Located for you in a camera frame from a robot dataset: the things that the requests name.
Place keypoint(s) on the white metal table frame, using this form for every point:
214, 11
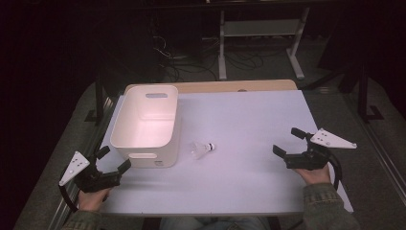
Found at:
261, 38

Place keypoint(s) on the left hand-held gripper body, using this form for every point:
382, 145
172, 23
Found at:
92, 179

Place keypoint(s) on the person's right hand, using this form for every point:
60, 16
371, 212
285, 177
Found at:
314, 175

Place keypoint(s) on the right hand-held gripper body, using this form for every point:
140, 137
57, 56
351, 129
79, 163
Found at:
314, 153

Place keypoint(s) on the black metal stand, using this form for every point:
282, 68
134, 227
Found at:
365, 96

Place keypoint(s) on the person's left hand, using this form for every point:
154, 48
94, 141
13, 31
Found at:
92, 199

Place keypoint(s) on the white plastic storage bin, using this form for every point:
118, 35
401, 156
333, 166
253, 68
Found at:
145, 126

